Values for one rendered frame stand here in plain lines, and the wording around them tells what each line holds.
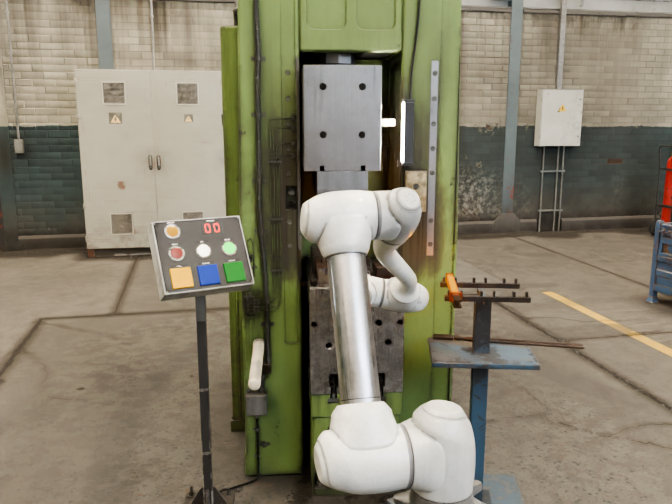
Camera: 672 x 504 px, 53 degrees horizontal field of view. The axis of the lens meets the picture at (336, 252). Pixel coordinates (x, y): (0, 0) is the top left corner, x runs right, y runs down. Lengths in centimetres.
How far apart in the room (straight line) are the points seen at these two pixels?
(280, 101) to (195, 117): 519
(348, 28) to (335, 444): 171
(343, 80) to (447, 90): 46
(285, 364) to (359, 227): 133
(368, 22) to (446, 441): 173
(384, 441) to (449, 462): 17
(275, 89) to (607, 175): 800
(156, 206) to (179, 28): 217
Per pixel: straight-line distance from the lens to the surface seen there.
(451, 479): 171
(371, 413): 163
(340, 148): 261
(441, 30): 284
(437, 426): 166
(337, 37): 277
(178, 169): 792
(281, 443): 308
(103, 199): 802
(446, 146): 283
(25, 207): 883
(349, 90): 261
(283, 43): 276
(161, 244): 248
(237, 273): 251
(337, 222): 170
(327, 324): 267
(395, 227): 176
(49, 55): 872
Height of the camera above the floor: 157
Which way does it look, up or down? 11 degrees down
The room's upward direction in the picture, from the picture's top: straight up
